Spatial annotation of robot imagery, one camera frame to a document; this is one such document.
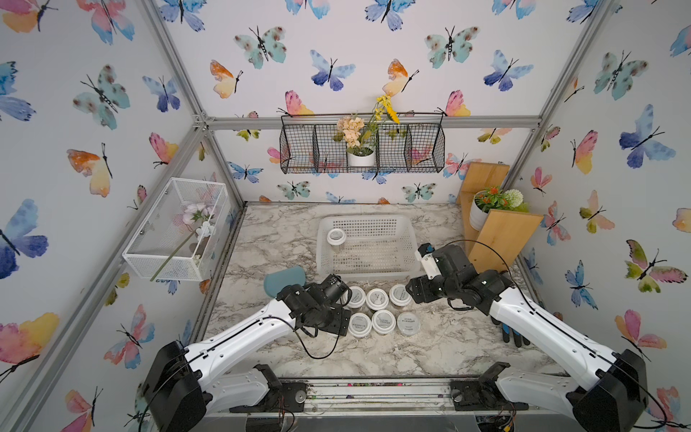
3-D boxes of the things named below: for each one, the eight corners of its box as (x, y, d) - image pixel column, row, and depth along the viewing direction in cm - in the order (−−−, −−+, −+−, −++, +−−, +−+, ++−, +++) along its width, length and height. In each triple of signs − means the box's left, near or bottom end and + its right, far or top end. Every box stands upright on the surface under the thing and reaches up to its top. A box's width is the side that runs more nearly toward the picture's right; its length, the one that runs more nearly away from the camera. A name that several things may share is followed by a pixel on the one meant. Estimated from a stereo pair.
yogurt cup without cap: (396, 337, 86) (399, 331, 82) (395, 318, 90) (397, 311, 86) (418, 337, 86) (421, 331, 82) (415, 318, 90) (418, 311, 86)
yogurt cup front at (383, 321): (372, 339, 86) (373, 330, 80) (371, 319, 90) (372, 310, 84) (394, 339, 86) (397, 330, 80) (392, 319, 90) (395, 310, 84)
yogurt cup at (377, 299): (366, 316, 90) (366, 307, 84) (365, 298, 94) (366, 288, 89) (387, 316, 90) (389, 307, 84) (386, 298, 94) (388, 288, 89)
